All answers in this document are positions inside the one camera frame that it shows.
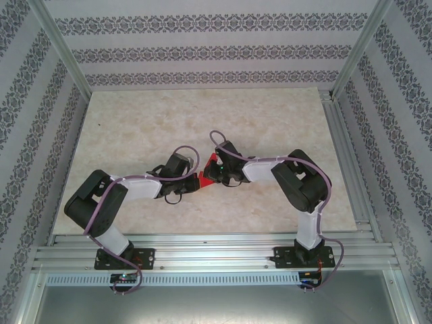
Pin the grey sheet metal panel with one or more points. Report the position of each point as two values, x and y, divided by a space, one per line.
216 307

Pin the aluminium frame post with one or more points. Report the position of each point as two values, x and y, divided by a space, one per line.
61 47
361 47

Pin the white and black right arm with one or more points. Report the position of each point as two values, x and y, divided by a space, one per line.
303 185

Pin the small circuit board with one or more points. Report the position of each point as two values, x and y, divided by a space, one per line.
123 278
308 276

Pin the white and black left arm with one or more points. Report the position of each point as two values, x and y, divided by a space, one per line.
94 209

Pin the aluminium frame rail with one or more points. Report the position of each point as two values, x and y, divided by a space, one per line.
216 253

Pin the aluminium side rail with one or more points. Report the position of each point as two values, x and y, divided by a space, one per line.
349 168

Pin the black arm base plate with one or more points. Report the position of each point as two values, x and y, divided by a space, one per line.
280 260
148 258

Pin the red paper sheet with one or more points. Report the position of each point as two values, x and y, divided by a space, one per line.
206 183

